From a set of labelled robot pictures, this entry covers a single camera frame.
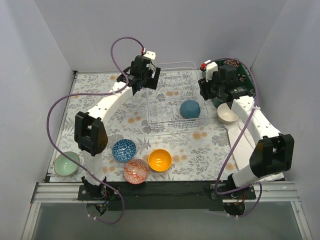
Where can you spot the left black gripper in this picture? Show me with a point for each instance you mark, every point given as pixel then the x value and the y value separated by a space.
pixel 149 77

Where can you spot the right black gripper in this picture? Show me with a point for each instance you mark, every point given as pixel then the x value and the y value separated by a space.
pixel 206 89

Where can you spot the dark blue bowl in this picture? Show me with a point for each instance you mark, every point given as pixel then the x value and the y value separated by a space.
pixel 190 109

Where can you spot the white wire dish rack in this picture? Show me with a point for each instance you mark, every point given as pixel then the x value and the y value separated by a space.
pixel 177 83

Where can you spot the green compartment tray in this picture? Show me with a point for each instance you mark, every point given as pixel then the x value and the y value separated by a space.
pixel 240 68

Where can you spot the blue patterned bowl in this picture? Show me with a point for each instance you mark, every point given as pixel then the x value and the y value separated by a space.
pixel 124 150

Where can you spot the yellow bowl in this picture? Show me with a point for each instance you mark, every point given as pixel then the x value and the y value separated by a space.
pixel 160 160

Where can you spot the red patterned bowl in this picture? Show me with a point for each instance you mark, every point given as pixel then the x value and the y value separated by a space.
pixel 136 171

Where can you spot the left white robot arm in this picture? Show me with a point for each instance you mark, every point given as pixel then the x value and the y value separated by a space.
pixel 89 129

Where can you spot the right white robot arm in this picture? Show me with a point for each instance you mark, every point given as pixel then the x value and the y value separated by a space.
pixel 273 152

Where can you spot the cream white bowl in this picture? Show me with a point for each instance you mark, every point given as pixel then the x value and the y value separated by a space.
pixel 226 115

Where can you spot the floral table mat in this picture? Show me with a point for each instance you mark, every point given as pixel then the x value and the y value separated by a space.
pixel 198 153

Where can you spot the white cloth towel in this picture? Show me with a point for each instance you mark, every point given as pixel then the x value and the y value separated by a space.
pixel 245 147

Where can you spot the mint green bowl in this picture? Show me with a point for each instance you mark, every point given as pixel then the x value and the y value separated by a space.
pixel 65 167

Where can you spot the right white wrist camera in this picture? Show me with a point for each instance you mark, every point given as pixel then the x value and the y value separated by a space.
pixel 209 67

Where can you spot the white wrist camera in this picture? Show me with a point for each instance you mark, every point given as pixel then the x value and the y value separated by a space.
pixel 147 54
pixel 209 67

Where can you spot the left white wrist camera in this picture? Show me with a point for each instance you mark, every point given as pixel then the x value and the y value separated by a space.
pixel 147 54

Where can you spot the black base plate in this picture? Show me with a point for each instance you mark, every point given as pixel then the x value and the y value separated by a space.
pixel 177 195

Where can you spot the aluminium frame rail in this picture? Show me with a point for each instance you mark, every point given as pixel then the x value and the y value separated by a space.
pixel 58 192

